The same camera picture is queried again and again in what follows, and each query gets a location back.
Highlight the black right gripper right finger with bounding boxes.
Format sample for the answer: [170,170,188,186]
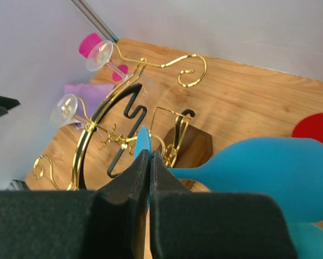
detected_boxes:
[149,151,298,258]

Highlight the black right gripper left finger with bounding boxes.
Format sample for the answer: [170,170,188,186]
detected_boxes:
[0,150,149,258]

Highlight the purple cloth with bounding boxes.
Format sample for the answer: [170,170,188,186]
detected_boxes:
[64,83,115,118]

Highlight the pink wine glass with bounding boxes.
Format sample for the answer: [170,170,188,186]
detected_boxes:
[79,32,128,81]

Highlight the blue wine glass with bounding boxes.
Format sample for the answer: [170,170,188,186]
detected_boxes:
[133,125,323,223]
[287,223,323,259]

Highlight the red wine glass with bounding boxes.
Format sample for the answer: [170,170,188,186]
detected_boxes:
[291,112,323,143]

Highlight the front clear wine glass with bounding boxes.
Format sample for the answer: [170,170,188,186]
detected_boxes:
[50,93,101,131]

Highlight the clear wine glass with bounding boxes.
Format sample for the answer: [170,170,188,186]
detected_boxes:
[50,93,101,131]
[86,40,132,81]

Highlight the rear clear wine glass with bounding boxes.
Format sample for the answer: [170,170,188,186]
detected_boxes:
[86,40,132,81]

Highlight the gold wire wine glass rack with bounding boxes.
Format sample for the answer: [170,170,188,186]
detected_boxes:
[32,50,207,190]

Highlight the left aluminium frame post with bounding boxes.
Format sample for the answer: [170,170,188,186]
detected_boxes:
[71,0,119,43]

